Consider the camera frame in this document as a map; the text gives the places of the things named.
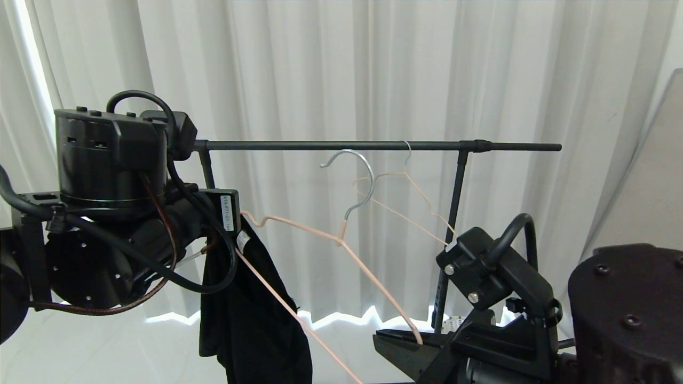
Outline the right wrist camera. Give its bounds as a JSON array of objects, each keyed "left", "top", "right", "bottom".
[{"left": 436, "top": 227, "right": 563, "bottom": 374}]

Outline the black garment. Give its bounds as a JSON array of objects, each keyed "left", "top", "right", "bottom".
[{"left": 199, "top": 216, "right": 314, "bottom": 384}]

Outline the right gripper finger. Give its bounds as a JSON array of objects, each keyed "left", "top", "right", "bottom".
[{"left": 372, "top": 330, "right": 454, "bottom": 374}]

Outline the black clothes rack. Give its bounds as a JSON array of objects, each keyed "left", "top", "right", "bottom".
[{"left": 193, "top": 139, "right": 562, "bottom": 335}]

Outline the white curtain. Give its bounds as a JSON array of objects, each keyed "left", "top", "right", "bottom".
[{"left": 0, "top": 0, "right": 678, "bottom": 326}]

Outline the pink clothes hanger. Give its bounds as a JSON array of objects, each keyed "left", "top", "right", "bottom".
[
  {"left": 352, "top": 140, "right": 457, "bottom": 247},
  {"left": 235, "top": 149, "right": 425, "bottom": 384}
]

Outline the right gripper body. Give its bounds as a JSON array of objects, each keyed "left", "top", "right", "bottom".
[{"left": 416, "top": 335, "right": 571, "bottom": 384}]

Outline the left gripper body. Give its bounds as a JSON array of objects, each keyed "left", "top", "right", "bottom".
[{"left": 160, "top": 187, "right": 241, "bottom": 262}]

